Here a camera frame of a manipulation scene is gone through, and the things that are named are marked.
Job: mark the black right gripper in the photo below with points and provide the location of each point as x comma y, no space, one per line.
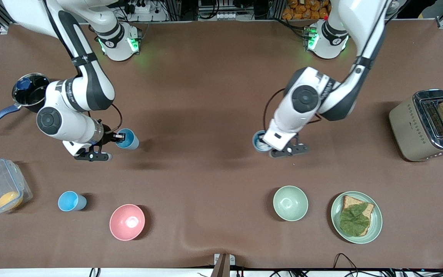
108,137

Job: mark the blue plastic cup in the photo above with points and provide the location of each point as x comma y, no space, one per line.
69,201
254,141
131,143

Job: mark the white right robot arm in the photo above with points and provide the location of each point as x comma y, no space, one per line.
87,88

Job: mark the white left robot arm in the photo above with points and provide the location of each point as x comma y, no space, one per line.
337,96

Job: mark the crumpled white tissue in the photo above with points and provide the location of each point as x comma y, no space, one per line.
262,144

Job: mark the pale green bowl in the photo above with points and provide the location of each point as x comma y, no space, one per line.
290,203

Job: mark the brown bread slice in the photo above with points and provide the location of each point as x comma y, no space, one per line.
350,202

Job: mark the pink bowl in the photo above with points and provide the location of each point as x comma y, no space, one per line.
127,222

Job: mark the green lettuce leaf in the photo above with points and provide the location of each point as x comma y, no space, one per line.
354,221

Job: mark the small dark blue object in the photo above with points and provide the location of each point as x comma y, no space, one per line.
24,84

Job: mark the beige and chrome toaster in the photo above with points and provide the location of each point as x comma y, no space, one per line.
406,130

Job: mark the pale green plate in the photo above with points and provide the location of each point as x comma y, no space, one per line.
377,219

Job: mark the orange fruit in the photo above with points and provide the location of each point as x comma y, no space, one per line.
9,200

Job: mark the white power strip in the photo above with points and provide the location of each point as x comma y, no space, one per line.
144,9
221,16

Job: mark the bag of orange snacks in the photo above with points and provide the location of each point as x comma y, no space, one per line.
302,9

